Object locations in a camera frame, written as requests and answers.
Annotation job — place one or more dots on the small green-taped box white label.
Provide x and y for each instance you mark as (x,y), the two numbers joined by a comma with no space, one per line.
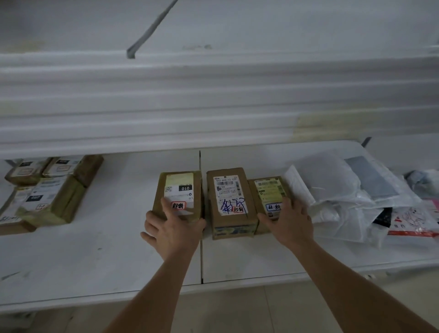
(65,206)

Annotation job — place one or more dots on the white metal shelving rack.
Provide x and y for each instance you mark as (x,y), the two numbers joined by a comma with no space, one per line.
(205,103)

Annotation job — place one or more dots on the person's left hand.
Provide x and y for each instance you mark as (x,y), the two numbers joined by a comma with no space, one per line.
(175,236)

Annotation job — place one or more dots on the person's left forearm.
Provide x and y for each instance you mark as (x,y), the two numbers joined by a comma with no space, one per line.
(151,298)

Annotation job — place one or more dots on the brown box blue ink scrawl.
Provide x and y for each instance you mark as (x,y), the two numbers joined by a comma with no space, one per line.
(233,226)

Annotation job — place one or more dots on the small box handwritten white label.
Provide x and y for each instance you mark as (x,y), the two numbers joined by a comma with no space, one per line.
(13,224)

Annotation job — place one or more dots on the person's right hand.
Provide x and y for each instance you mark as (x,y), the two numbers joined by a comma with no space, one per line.
(293,228)

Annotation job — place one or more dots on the small box yellow label blue sticker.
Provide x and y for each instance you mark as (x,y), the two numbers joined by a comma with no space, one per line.
(255,199)

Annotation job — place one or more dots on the person's right forearm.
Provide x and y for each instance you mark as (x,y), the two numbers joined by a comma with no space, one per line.
(353,291)

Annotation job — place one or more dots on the brown parcel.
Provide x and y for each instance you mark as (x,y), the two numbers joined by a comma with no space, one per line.
(25,173)
(89,169)

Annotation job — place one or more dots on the taped box pale yellow-topped label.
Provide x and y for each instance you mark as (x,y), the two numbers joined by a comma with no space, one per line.
(195,185)

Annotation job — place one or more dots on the pile of plastic mailer bags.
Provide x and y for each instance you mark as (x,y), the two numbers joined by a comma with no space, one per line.
(329,192)

